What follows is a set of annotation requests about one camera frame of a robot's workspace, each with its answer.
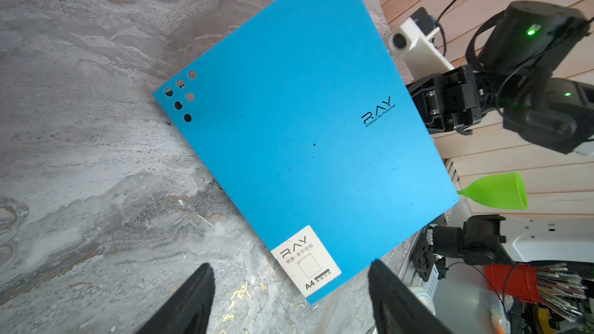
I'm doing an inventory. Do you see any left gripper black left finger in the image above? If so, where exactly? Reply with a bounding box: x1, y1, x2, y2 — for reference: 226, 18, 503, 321
136, 263, 215, 334

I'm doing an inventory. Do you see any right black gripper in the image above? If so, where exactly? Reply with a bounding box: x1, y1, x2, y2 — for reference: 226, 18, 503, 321
407, 65, 482, 135

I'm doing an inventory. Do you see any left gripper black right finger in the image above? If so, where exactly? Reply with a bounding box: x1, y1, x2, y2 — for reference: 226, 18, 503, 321
368, 259, 451, 334

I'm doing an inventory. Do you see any blue black file folder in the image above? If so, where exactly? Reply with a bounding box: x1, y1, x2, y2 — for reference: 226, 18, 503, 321
154, 0, 459, 304

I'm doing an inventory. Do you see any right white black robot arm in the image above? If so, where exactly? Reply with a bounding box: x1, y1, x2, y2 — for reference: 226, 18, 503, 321
388, 1, 593, 281

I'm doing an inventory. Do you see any red pen holder cup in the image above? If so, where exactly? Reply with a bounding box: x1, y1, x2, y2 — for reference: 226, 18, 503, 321
484, 264, 542, 304

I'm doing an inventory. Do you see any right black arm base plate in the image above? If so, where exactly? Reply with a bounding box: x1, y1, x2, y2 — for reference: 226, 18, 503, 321
411, 224, 446, 282

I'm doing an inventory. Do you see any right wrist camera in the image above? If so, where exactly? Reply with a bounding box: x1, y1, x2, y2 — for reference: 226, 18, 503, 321
383, 7, 454, 80

